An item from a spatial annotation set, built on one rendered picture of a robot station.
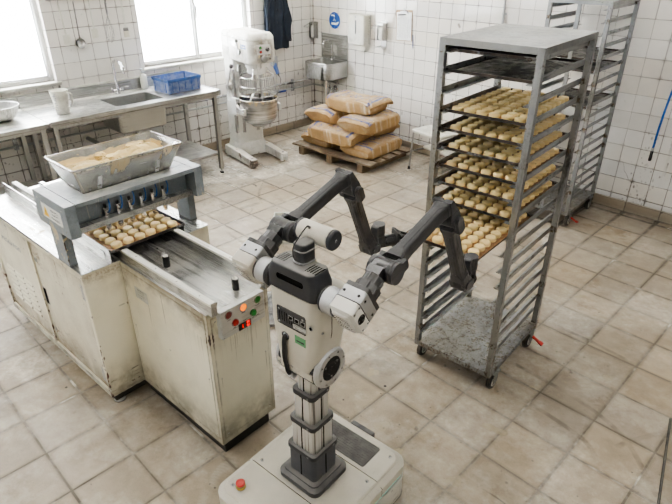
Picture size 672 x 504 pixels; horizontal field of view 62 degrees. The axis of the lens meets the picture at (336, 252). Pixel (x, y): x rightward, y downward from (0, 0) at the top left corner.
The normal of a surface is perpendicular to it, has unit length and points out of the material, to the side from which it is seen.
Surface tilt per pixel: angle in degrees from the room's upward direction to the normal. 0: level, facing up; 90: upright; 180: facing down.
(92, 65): 90
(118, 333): 90
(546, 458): 0
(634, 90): 90
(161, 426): 0
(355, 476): 0
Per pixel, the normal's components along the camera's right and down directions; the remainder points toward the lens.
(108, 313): 0.74, 0.33
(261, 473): 0.00, -0.88
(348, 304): -0.33, -0.58
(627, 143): -0.71, 0.34
